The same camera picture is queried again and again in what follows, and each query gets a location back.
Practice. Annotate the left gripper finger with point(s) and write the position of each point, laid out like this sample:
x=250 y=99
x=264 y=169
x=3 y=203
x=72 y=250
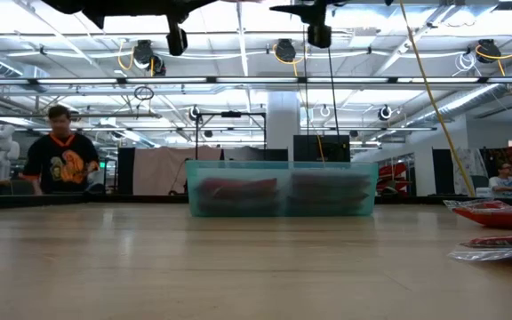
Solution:
x=177 y=42

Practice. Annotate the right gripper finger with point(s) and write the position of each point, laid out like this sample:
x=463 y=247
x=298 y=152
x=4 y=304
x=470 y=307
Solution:
x=300 y=11
x=319 y=36

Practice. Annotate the teal plastic basket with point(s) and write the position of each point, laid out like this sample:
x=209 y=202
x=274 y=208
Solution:
x=284 y=195

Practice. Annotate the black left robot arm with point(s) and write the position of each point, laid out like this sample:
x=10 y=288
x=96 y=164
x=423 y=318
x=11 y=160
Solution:
x=114 y=6

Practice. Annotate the small black ceiling reel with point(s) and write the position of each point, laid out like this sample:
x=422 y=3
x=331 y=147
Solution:
x=385 y=113
x=194 y=113

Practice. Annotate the long ceiling light bar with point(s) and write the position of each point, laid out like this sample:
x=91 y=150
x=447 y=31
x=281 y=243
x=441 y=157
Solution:
x=256 y=80

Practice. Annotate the white square pillar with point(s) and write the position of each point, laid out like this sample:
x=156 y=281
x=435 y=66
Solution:
x=282 y=124

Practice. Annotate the black screen panel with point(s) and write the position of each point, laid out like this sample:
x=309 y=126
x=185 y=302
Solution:
x=309 y=146

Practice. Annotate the beige partition panel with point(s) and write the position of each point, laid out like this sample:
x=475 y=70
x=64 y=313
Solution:
x=158 y=171

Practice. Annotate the black partition panel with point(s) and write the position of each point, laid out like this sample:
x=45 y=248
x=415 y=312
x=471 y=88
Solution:
x=442 y=171
x=125 y=171

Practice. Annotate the red shelf items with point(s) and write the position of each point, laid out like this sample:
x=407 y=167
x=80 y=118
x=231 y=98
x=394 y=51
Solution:
x=394 y=171

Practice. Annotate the person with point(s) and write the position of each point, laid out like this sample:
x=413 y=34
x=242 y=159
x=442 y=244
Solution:
x=60 y=160
x=500 y=183

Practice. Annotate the white patterned cloth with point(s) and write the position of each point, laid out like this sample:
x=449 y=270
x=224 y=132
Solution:
x=471 y=166

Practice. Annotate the white humanoid robot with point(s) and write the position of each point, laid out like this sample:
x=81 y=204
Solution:
x=0 y=151

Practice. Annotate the black metal gantry frame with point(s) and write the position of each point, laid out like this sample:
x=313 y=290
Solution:
x=230 y=114

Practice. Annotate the dark red wall hanging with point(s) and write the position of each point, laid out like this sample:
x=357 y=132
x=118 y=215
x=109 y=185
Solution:
x=511 y=155

